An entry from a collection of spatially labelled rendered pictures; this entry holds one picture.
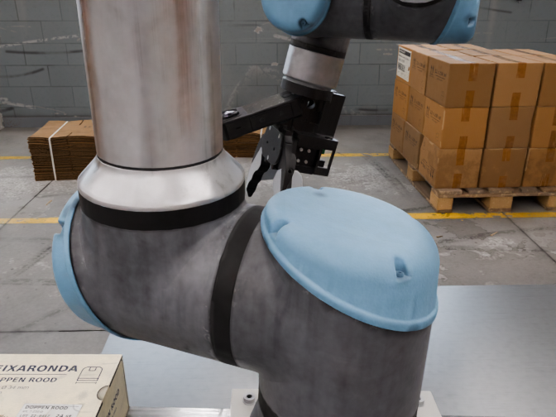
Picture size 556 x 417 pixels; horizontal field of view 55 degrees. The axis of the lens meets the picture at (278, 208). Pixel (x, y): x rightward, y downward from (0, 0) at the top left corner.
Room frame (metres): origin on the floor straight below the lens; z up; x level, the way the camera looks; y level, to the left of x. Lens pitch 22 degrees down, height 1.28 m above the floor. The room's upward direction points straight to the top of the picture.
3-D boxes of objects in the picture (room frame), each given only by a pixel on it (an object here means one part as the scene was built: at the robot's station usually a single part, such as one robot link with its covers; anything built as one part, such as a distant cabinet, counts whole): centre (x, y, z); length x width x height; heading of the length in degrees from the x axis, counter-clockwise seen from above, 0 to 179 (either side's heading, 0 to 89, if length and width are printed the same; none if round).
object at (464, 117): (3.65, -1.34, 0.45); 1.20 x 0.84 x 0.89; 3
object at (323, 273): (0.32, -0.04, 1.09); 0.13 x 0.12 x 0.14; 69
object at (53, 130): (3.92, 1.47, 0.16); 0.65 x 0.54 x 0.32; 96
